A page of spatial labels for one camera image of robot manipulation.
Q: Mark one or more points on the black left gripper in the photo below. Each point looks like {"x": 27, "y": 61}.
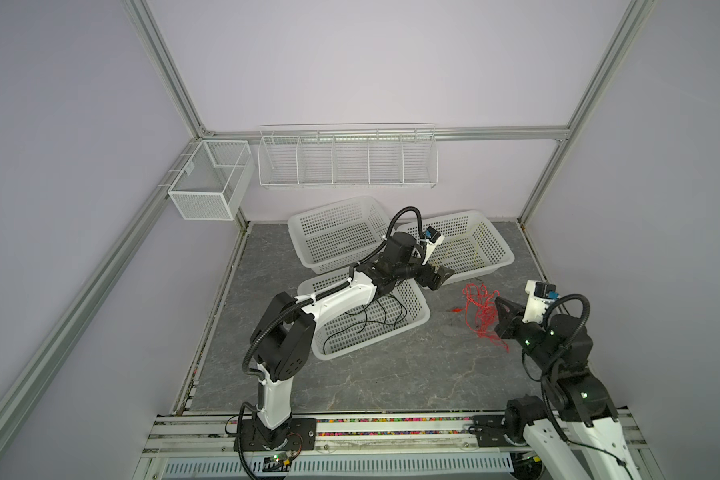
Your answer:
{"x": 438, "y": 279}

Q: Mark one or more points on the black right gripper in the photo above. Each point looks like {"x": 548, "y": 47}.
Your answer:
{"x": 509, "y": 322}

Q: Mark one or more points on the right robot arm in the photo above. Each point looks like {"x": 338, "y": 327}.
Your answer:
{"x": 572, "y": 429}

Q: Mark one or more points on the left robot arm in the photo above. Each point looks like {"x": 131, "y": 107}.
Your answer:
{"x": 280, "y": 344}

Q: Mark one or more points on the white basket front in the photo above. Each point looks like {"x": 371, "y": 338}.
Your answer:
{"x": 403, "y": 309}

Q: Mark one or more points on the white basket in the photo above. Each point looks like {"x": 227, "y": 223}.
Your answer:
{"x": 335, "y": 235}
{"x": 473, "y": 247}
{"x": 403, "y": 309}

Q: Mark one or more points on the white basket back right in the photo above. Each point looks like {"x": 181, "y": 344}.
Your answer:
{"x": 473, "y": 247}

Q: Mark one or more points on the white basket back left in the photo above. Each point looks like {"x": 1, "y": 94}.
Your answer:
{"x": 335, "y": 235}

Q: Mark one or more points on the green circuit board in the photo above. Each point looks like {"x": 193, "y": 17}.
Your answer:
{"x": 276, "y": 464}

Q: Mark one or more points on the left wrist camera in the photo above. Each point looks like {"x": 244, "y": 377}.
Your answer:
{"x": 429, "y": 242}

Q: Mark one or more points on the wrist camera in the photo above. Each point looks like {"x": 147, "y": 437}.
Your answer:
{"x": 540, "y": 296}
{"x": 429, "y": 242}

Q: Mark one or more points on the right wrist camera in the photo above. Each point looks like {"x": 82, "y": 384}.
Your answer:
{"x": 540, "y": 296}

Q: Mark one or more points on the white vented cable duct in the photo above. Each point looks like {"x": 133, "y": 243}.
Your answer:
{"x": 335, "y": 466}

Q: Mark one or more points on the wire mesh wall shelf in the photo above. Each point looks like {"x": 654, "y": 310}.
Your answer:
{"x": 348, "y": 155}

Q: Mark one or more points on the white mesh wall box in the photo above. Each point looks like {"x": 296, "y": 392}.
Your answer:
{"x": 211, "y": 184}

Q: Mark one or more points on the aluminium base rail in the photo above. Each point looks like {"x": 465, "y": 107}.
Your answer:
{"x": 207, "y": 436}

